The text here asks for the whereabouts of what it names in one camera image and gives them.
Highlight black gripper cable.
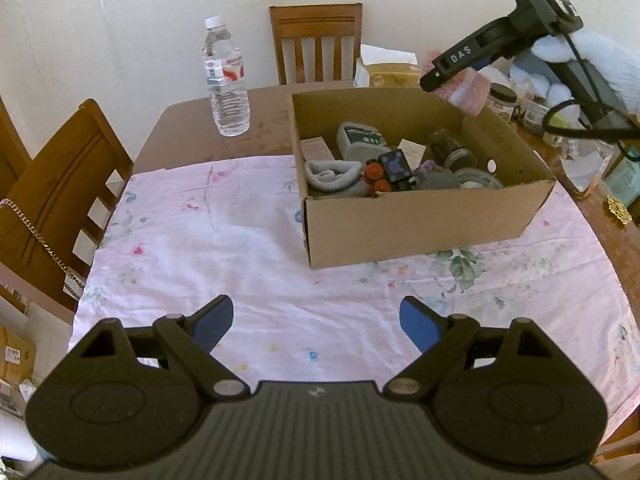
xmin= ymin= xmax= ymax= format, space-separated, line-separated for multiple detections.
xmin=542 ymin=32 xmax=640 ymax=161

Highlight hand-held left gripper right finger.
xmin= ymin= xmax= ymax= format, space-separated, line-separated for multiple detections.
xmin=382 ymin=296 xmax=558 ymax=403

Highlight person's right hand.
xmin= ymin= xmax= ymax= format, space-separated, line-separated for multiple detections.
xmin=531 ymin=30 xmax=640 ymax=111

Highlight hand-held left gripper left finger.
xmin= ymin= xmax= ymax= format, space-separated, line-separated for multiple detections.
xmin=75 ymin=295 xmax=251 ymax=403

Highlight pink floral tablecloth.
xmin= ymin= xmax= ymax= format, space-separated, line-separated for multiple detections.
xmin=67 ymin=152 xmax=640 ymax=441

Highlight teal paper packet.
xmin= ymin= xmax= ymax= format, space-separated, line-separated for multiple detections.
xmin=602 ymin=145 xmax=640 ymax=196

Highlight clear tape roll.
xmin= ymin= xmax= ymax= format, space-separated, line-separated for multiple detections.
xmin=456 ymin=167 xmax=503 ymax=191

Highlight clear plastic water bottle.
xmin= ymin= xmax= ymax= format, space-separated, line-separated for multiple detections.
xmin=201 ymin=16 xmax=251 ymax=137

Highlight wooden chair with gold chain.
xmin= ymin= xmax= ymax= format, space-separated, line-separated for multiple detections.
xmin=0 ymin=99 xmax=135 ymax=311

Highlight gold ornament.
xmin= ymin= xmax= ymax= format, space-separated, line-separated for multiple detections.
xmin=605 ymin=195 xmax=632 ymax=225

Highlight brown wooden desktop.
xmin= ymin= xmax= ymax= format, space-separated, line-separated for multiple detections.
xmin=132 ymin=80 xmax=640 ymax=461

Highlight white sock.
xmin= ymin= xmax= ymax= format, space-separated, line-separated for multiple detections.
xmin=305 ymin=159 xmax=368 ymax=197

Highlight small toy vehicle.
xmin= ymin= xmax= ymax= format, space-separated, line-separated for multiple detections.
xmin=362 ymin=159 xmax=394 ymax=196

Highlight brown cardboard box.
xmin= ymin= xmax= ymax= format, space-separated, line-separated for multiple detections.
xmin=291 ymin=87 xmax=557 ymax=270

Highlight small glass jar black lid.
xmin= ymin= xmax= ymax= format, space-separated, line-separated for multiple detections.
xmin=486 ymin=82 xmax=518 ymax=123

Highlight brown cardboard carton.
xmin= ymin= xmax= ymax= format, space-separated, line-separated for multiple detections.
xmin=0 ymin=325 xmax=38 ymax=392

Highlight yellow tissue box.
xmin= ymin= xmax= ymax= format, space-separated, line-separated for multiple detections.
xmin=353 ymin=44 xmax=422 ymax=88

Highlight white bottle green label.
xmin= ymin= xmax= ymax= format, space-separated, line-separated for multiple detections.
xmin=336 ymin=121 xmax=391 ymax=161

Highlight gold metal chain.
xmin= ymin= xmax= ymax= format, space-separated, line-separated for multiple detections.
xmin=0 ymin=199 xmax=83 ymax=301

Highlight small beige box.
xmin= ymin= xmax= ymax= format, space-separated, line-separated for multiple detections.
xmin=398 ymin=137 xmax=427 ymax=167

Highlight pink rectangular box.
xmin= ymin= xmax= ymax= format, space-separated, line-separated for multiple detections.
xmin=300 ymin=137 xmax=333 ymax=161

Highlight black cube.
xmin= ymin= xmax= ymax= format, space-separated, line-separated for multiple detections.
xmin=377 ymin=150 xmax=415 ymax=186

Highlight pink towel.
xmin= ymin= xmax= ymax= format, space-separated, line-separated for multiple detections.
xmin=425 ymin=50 xmax=492 ymax=116

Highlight wooden slatted chair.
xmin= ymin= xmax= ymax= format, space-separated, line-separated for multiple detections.
xmin=269 ymin=3 xmax=363 ymax=86

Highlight group of small bottles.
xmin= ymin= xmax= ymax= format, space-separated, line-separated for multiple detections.
xmin=520 ymin=85 xmax=581 ymax=148

